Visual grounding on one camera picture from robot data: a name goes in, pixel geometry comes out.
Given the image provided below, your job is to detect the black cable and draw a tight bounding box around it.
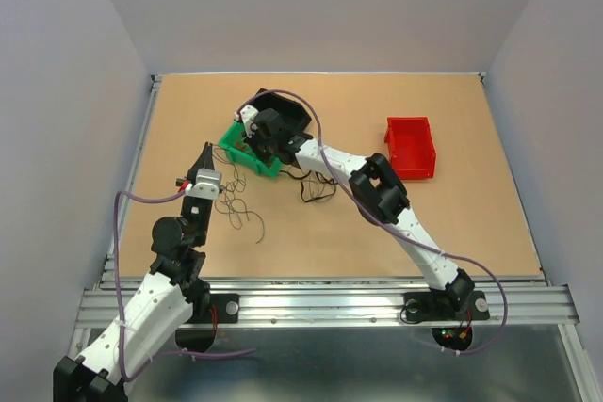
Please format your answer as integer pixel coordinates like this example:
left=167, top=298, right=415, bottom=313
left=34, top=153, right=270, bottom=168
left=282, top=164, right=340, bottom=204

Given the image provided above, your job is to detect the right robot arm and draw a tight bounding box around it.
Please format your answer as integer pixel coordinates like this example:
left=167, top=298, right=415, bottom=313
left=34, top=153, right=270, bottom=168
left=239, top=106, right=475, bottom=317

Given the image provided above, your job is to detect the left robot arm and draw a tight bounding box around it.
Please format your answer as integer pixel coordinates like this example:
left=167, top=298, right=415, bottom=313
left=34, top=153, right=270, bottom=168
left=53, top=143, right=221, bottom=401

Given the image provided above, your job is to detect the green plastic bin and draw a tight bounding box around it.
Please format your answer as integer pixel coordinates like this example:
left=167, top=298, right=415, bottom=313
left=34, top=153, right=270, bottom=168
left=219, top=122, right=282, bottom=178

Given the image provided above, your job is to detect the black plastic bin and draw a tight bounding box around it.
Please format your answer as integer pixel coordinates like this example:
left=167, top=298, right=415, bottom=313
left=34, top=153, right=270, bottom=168
left=250, top=88, right=312, bottom=132

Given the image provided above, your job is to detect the red plastic bin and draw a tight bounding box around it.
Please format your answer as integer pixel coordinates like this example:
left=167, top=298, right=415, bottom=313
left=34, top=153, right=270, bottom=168
left=383, top=117, right=436, bottom=181

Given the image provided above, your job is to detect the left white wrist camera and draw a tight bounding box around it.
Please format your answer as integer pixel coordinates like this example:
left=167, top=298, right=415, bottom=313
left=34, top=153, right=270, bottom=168
left=186, top=168, right=223, bottom=201

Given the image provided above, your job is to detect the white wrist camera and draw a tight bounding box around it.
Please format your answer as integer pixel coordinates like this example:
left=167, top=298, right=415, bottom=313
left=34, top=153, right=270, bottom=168
left=234, top=105, right=259, bottom=137
left=186, top=168, right=223, bottom=201

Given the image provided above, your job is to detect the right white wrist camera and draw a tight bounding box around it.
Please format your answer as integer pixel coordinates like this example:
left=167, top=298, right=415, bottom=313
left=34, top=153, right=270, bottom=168
left=234, top=105, right=259, bottom=137

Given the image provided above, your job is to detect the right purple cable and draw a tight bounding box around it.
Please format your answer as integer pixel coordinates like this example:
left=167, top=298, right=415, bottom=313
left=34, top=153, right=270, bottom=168
left=235, top=88, right=510, bottom=357

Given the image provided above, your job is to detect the purple cable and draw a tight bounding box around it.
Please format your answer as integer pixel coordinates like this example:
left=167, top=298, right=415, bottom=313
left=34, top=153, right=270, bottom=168
left=112, top=187, right=258, bottom=383
left=235, top=88, right=510, bottom=357

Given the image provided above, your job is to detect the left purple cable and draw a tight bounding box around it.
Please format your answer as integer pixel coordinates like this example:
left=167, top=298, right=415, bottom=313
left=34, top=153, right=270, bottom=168
left=112, top=187, right=258, bottom=383

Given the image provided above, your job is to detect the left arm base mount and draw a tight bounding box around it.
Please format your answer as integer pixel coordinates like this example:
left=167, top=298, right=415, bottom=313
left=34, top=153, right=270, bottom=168
left=175, top=293, right=240, bottom=352

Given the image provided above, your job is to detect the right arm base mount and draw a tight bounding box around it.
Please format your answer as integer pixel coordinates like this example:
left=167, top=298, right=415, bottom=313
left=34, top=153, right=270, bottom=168
left=399, top=291, right=491, bottom=353

